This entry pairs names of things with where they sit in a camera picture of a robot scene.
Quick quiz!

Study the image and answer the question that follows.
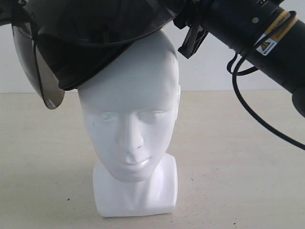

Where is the white mannequin head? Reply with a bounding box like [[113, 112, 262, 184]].
[[78, 31, 181, 218]]

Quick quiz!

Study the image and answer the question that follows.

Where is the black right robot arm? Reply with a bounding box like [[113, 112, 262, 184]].
[[173, 0, 305, 115]]

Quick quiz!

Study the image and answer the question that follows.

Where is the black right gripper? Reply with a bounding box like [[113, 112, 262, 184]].
[[173, 0, 214, 59]]

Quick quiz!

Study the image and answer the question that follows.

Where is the black helmet with visor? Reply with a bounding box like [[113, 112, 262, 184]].
[[0, 0, 186, 110]]

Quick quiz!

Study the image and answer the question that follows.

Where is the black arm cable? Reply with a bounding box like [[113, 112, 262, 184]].
[[227, 10, 305, 151]]

